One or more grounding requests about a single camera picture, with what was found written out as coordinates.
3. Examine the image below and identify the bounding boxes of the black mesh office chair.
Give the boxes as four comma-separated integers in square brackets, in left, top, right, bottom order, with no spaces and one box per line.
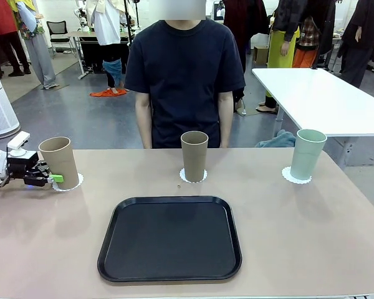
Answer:
[46,20,77,55]

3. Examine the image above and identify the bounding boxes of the brown cardboard box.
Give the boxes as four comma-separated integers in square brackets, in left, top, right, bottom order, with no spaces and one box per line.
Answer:
[252,45,269,67]

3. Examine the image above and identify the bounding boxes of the person in red top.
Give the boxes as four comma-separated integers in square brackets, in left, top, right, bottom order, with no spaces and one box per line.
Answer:
[0,0,32,78]

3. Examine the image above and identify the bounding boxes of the person's right forearm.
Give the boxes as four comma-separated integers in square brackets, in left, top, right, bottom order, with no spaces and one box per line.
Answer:
[134,90,154,147]

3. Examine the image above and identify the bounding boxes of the background desk with white legs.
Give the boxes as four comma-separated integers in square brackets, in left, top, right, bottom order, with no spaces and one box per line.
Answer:
[67,31,92,81]

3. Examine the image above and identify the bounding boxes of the person in navy t-shirt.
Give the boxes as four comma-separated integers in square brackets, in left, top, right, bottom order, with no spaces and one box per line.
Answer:
[123,19,247,150]

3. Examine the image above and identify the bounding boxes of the mannequin in white shirt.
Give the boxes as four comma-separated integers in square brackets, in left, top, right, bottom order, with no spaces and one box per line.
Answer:
[85,0,130,95]

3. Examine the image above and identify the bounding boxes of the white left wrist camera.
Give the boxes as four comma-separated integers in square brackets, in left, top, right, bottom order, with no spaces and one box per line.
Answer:
[6,131,31,157]

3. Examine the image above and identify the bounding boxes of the white perforated air purifier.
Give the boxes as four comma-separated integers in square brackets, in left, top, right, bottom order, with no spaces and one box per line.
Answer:
[0,52,21,140]

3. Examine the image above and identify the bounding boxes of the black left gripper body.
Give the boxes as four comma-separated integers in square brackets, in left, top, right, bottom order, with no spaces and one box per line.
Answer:
[6,151,41,187]

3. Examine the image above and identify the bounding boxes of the teal crumpled cloth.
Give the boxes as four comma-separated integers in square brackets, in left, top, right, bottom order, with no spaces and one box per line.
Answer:
[254,129,297,149]

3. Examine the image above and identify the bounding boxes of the tall brown cup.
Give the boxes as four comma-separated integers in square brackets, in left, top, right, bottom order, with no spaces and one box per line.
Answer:
[37,136,80,191]
[180,130,209,183]

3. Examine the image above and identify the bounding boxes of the black plastic tray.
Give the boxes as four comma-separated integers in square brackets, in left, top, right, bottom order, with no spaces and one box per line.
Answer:
[97,195,243,283]

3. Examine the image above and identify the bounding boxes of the mannequin in orange skirt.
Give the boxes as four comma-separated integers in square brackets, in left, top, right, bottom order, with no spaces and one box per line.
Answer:
[292,17,320,69]

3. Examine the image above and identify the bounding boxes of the white scalloped paper coaster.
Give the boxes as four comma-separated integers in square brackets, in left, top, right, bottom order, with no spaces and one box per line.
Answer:
[51,172,85,192]
[281,166,313,185]
[179,167,209,184]

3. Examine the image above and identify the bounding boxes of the mannequin in yellow-green skirt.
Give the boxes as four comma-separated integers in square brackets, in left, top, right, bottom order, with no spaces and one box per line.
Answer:
[256,0,300,115]

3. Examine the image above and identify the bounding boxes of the orange cloth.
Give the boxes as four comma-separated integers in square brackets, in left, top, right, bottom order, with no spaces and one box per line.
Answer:
[90,88,130,98]

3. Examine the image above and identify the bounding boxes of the mannequin in black robe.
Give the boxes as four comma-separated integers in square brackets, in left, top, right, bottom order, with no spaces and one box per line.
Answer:
[336,0,374,88]

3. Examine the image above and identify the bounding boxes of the white rectangular table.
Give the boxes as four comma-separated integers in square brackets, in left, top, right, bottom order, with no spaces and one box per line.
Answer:
[251,67,374,168]

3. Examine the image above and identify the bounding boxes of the black tripod stand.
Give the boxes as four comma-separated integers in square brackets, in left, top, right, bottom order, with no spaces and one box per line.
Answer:
[123,0,141,48]

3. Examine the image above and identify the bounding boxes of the mannequin in dark red garment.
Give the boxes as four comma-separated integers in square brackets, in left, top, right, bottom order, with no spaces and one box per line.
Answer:
[223,0,269,118]

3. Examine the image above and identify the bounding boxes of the person's left forearm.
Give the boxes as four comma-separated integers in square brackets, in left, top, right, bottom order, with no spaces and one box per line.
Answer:
[218,89,235,147]

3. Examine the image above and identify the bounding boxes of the tall light green cup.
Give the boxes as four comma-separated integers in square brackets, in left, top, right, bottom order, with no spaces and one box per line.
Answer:
[290,128,328,181]

